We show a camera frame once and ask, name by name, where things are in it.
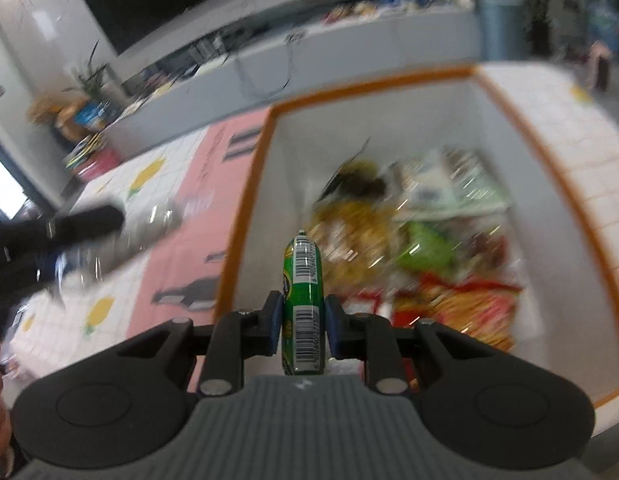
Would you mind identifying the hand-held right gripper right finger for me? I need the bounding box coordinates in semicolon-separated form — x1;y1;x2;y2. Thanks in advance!
325;294;493;393

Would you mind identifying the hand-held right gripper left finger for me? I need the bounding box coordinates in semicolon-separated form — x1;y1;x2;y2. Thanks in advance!
114;290;284;396

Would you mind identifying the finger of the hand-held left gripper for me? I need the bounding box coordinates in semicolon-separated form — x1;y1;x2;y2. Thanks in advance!
46;205;124;248

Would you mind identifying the green sausage stick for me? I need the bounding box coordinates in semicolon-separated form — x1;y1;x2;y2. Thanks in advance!
280;230;333;376

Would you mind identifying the clear packet of white candies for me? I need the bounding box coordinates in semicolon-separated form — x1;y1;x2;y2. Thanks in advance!
54;202;183;287

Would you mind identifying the clear bread packet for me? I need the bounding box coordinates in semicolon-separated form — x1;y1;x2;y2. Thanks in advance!
313;200;406;287

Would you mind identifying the green raisin packet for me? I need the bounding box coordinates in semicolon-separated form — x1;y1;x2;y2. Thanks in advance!
396;222;458;272

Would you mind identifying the red orange chip packet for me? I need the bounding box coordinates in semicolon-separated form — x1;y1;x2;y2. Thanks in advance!
391;274;523;352

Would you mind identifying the black snack packet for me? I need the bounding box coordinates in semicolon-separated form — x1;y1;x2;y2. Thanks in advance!
323;159;391;202

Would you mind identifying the white breadstick packet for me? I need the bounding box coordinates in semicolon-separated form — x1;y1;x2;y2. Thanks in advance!
398;149;511;212

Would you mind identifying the orange cardboard box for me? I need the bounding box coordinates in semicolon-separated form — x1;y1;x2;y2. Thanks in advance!
216;64;619;409

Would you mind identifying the pile of wrapped snacks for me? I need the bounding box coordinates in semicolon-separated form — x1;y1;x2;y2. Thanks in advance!
324;2;381;24

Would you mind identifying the pink storage box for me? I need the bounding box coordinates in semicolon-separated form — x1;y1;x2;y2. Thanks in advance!
70;147;123;182

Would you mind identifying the pink printed table mat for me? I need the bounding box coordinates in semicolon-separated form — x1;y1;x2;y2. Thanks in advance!
124;110;270;397

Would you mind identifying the brown vase with dried flowers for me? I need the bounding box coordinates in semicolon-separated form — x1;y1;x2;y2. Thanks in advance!
28;97;86;142

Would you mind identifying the small green potted plant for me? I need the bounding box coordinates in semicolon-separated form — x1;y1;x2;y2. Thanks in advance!
64;42;115;107

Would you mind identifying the grey television console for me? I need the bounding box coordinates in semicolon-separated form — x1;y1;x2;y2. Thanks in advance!
106;7;483;157

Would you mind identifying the lemon print checked tablecloth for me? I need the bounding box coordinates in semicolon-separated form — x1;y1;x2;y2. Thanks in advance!
9;62;619;382

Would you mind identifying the blue grey trash bin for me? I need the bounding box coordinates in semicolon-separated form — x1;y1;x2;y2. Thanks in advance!
476;0;528;62

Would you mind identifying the small pink appliance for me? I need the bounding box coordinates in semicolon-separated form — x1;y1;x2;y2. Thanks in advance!
589;39;613;92

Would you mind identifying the tall leafy potted plant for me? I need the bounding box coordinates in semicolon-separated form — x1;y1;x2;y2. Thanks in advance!
518;0;566;57

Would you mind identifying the black cable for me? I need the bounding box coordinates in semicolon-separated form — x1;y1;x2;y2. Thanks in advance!
234;32;306;97

